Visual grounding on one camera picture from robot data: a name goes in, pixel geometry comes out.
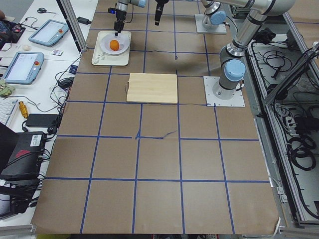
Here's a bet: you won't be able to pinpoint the cream bear tray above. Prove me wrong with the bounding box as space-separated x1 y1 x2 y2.
91 31 132 66

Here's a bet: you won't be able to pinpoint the small white card box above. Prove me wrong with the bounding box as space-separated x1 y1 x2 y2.
51 50 63 56

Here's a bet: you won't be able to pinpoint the bamboo cutting board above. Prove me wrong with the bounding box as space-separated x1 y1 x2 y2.
127 73 178 104

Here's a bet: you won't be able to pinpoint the green plush toy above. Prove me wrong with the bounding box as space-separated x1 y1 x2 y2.
0 79 15 98

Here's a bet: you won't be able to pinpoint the black computer box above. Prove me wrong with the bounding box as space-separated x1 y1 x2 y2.
0 127 46 181

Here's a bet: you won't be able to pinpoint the blue teach pendant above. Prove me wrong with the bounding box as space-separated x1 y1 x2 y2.
3 52 44 85
28 19 69 47

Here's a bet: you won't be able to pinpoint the beige round ball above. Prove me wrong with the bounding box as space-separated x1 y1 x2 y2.
23 45 30 51

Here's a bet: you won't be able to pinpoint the white keyboard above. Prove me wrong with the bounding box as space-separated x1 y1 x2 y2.
0 98 18 126

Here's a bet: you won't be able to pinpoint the orange fruit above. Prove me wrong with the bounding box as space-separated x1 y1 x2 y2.
109 40 120 51

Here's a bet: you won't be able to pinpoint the far blue teach pendant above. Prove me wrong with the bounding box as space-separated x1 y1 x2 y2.
28 19 69 47

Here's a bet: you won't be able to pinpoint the near blue teach pendant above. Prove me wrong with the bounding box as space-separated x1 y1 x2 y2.
3 52 44 85

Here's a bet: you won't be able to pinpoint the black power adapter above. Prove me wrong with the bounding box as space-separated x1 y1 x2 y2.
77 16 92 25

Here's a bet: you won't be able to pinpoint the black scissors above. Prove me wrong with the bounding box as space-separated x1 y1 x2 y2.
37 7 57 14

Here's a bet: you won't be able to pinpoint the black flat power brick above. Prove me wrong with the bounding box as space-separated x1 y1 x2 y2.
25 114 58 127

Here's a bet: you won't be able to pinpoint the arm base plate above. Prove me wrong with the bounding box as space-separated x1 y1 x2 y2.
195 11 227 34
203 76 245 107

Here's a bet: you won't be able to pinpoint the aluminium frame post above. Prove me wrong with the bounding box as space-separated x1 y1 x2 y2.
56 0 87 53

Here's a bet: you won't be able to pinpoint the white round plate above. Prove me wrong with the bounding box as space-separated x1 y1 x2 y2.
100 33 130 55

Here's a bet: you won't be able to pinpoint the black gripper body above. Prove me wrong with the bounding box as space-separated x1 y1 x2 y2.
114 8 127 32
156 0 167 7

